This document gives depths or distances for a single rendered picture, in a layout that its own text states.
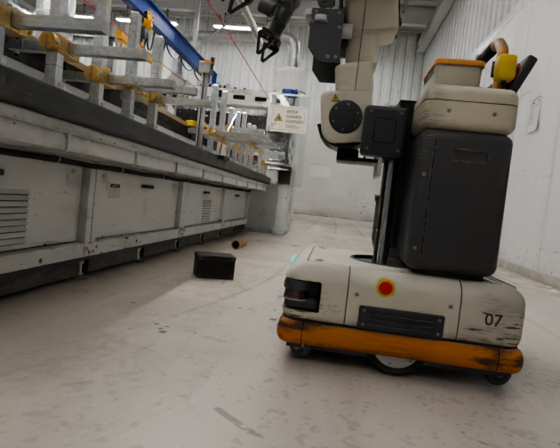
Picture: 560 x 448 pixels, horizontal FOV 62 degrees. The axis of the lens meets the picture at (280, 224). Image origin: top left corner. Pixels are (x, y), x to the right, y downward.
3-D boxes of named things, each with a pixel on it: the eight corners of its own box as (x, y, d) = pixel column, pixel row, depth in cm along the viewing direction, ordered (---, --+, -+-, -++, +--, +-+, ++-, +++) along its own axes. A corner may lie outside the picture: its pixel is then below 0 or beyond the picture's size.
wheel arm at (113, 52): (148, 65, 141) (149, 51, 141) (143, 61, 138) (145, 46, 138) (14, 54, 146) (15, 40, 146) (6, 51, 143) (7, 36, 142)
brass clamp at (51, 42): (81, 63, 147) (83, 46, 147) (56, 49, 134) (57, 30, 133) (62, 61, 148) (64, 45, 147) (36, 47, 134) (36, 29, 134)
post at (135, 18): (131, 134, 190) (142, 13, 188) (127, 132, 187) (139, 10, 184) (123, 133, 191) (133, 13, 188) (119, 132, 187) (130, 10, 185)
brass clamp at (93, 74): (117, 90, 172) (118, 76, 172) (99, 80, 158) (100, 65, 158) (101, 88, 173) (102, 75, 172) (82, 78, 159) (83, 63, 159)
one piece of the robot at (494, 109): (448, 290, 182) (476, 73, 178) (496, 325, 128) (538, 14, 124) (361, 278, 186) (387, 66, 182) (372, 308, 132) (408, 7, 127)
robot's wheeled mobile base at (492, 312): (460, 324, 187) (468, 261, 185) (525, 384, 124) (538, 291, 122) (292, 301, 194) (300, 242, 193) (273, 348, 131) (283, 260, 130)
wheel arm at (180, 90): (196, 98, 191) (197, 87, 190) (194, 96, 187) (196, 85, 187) (95, 89, 195) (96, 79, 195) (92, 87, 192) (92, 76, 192)
